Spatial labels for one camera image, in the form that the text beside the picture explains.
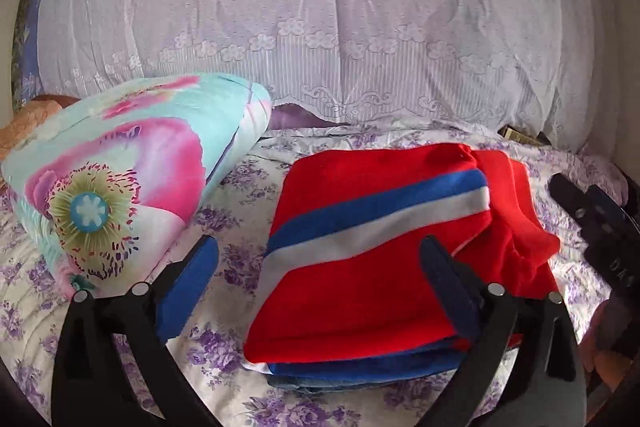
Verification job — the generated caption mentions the red track pants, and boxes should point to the red track pants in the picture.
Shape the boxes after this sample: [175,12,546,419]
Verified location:
[243,143,560,381]

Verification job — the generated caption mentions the folded floral turquoise quilt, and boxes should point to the folded floral turquoise quilt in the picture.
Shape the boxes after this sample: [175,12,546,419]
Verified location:
[1,74,272,296]

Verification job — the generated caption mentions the purple floral bed sheet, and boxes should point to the purple floral bed sheet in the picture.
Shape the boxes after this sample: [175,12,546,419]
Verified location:
[1,119,628,426]

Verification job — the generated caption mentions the folded blue jeans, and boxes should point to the folded blue jeans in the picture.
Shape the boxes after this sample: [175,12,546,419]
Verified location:
[266,375,392,395]

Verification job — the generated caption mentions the white lace headboard cover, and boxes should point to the white lace headboard cover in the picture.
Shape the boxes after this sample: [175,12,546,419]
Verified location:
[37,0,599,150]

